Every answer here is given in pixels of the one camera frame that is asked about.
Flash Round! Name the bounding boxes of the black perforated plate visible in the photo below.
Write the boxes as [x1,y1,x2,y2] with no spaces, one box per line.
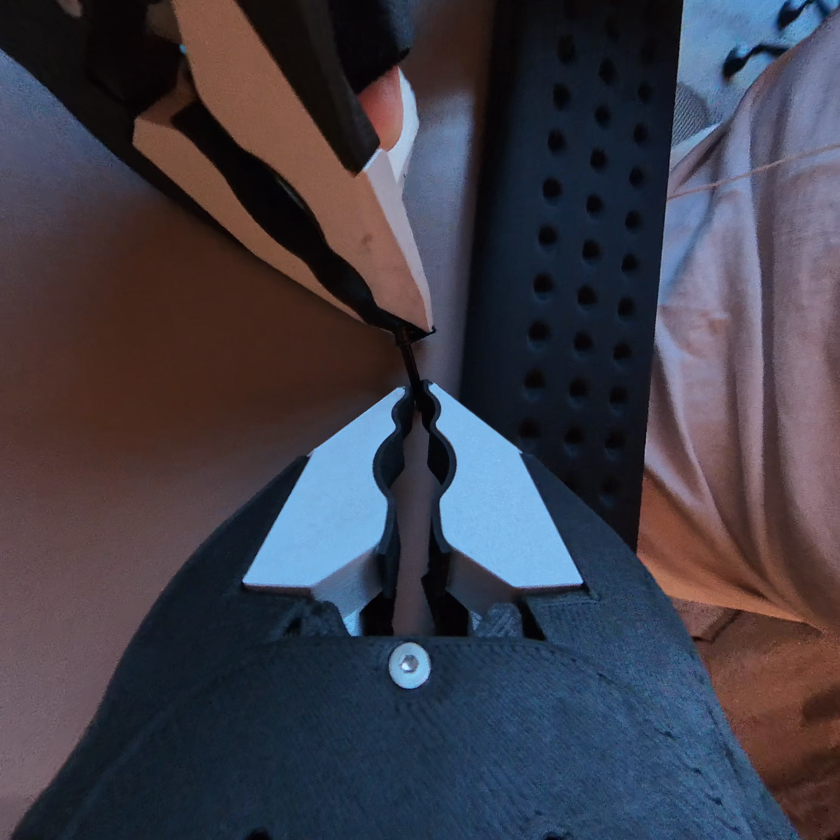
[459,0,684,553]

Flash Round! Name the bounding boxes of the thin black cable tie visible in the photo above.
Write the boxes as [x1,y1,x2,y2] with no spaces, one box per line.
[400,341,427,421]

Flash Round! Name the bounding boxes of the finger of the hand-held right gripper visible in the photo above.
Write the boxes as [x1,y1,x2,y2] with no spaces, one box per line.
[171,0,436,334]
[133,88,403,330]

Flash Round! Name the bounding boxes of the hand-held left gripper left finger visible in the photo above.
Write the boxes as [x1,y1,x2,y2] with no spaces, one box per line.
[241,386,413,637]

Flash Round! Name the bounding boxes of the person's white shirt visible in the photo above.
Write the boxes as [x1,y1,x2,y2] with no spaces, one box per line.
[638,29,840,626]

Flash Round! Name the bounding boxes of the person's right hand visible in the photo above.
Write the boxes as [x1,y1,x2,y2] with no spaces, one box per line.
[357,64,404,153]

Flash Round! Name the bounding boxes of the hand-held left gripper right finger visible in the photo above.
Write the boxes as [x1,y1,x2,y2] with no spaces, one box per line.
[419,379,585,636]

